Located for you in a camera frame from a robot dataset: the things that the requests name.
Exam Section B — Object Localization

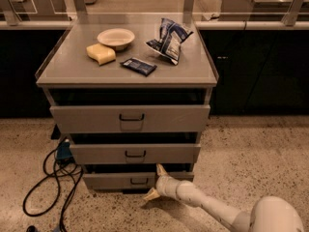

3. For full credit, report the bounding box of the black floor cable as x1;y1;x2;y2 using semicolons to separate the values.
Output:
21;142;85;232

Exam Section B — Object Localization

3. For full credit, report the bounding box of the white bowl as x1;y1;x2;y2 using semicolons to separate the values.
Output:
97;28;135;51

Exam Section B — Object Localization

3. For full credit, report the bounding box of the grey drawer cabinet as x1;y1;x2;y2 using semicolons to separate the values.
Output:
37;14;216;180

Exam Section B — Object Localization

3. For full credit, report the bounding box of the grey railing bar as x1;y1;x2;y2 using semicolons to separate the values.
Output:
0;21;309;31

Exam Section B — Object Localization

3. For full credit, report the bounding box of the yellow sponge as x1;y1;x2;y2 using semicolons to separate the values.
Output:
86;43;116;65

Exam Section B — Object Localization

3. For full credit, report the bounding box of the background grey counter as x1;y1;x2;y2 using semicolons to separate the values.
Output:
219;0;293;21

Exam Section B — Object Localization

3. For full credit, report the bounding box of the grey middle drawer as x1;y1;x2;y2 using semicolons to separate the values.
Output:
70;144;201;164

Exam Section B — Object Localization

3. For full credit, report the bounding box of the blue power box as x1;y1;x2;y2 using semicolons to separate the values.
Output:
56;139;72;162

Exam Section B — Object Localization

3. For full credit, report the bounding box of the blue flat snack packet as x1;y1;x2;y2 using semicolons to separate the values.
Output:
121;57;157;76

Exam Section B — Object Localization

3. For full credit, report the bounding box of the crumpled blue chip bag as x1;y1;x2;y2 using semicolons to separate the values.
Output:
146;18;193;65

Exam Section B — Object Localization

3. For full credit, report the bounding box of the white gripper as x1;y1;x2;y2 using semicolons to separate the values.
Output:
143;163;181;201

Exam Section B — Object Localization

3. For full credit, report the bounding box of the grey bottom drawer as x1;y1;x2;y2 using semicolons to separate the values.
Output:
81;171;195;191

